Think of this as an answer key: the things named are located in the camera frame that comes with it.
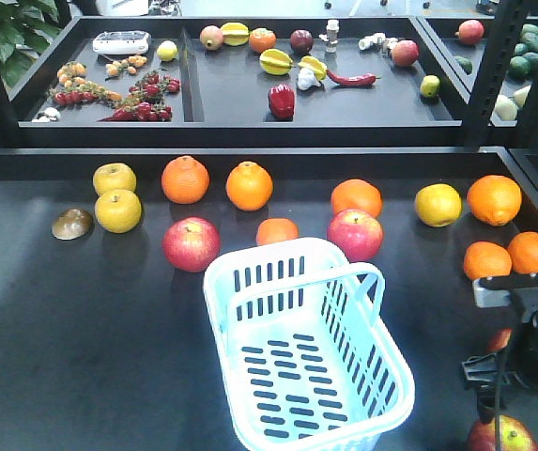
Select light blue plastic basket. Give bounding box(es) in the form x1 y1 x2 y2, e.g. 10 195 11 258
203 237 415 450

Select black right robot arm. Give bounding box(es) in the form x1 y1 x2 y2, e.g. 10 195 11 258
462 272 538 450

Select small orange centre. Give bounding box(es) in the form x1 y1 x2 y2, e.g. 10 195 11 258
255 218 300 245

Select knobbed orange right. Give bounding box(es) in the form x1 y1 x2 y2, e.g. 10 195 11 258
225 161 273 211

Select knobbed orange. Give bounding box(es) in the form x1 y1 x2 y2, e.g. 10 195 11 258
225 161 273 211
161 155 210 205

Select red apple back left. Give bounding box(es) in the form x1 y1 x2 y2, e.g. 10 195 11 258
161 217 221 272

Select red apple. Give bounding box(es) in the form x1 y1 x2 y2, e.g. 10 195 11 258
161 217 221 272
466 415 538 451
327 209 384 262
485 328 513 353

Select large orange behind apple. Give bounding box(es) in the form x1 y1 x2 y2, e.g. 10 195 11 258
330 179 383 218

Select red apple back centre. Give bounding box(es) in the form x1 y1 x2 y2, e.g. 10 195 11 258
327 209 384 262

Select knobbed orange left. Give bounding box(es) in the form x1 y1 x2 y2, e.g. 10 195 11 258
161 155 210 205

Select red bell pepper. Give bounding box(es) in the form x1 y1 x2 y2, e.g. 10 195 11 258
268 84 296 119

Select garlic bulb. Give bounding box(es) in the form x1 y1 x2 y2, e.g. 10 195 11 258
297 68 321 91

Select yellow pear front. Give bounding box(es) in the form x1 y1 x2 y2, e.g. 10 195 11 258
95 189 143 233

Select yellow pear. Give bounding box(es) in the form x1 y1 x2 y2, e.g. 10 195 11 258
95 189 143 233
92 163 137 196

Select yellow starfruit large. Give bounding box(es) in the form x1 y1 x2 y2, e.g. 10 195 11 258
259 48 294 76

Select yellow starfruit small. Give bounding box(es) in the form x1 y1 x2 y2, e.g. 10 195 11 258
298 55 328 81

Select yellow pear rear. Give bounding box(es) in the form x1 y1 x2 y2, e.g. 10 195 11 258
92 163 137 196

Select yellow round citrus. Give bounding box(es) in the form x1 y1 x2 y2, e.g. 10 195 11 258
414 183 462 227

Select red chili pepper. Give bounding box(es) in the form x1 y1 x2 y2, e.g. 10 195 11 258
326 70 380 87

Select black rear display tray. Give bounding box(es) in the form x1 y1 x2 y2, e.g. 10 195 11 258
10 17 469 148

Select cherry tomato vines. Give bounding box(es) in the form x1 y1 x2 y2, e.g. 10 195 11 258
46 54 181 122

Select persimmon orange rear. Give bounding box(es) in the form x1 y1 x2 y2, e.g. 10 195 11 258
248 27 277 54

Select dark purple plum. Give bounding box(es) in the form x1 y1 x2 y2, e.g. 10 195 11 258
289 29 314 55

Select starfruit rear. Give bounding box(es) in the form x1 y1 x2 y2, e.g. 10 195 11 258
220 22 250 46

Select small yellow lemon rear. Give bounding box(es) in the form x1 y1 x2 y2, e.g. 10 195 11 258
156 39 178 62

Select black wooden fruit display table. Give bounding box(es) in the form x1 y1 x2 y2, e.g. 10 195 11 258
0 148 538 450

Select small orange right pair left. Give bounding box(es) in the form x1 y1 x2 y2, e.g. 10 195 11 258
463 241 512 280

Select small orange pair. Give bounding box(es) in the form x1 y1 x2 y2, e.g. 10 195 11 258
507 231 538 273
463 241 512 280

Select large orange far right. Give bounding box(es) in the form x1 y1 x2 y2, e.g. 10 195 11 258
467 175 522 226

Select white plastic box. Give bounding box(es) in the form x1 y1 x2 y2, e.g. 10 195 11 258
92 30 150 55

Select black rear right tray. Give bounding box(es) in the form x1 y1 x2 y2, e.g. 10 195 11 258
416 13 538 149

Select red apple front middle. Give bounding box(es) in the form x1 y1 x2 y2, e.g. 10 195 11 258
485 328 513 353

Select pale green pear rear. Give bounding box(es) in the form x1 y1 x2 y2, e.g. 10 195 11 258
493 85 531 121

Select red peach rear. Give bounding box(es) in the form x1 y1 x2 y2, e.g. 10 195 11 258
455 19 484 45

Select avocado pile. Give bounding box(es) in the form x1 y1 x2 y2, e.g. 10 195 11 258
507 23 538 80

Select potted green plant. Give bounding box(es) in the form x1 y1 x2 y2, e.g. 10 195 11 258
0 0 70 87

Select red apple front right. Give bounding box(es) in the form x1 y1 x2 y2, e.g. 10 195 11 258
466 415 538 451

